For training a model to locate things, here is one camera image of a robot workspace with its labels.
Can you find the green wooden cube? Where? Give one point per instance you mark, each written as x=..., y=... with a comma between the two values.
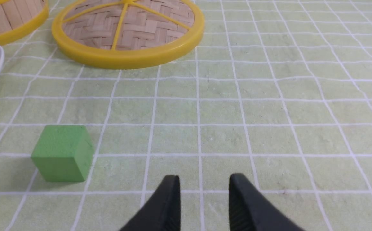
x=63, y=153

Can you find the bamboo steamer basket yellow rim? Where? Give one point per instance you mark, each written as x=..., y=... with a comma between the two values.
x=19, y=18

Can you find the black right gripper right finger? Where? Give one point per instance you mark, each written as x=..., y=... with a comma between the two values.
x=249, y=210

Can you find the bamboo steamer lid yellow rim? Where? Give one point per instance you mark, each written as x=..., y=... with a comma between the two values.
x=128, y=34

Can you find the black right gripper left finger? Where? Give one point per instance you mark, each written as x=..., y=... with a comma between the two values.
x=162, y=212

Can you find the green checkered tablecloth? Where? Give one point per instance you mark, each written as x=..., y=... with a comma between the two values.
x=279, y=90

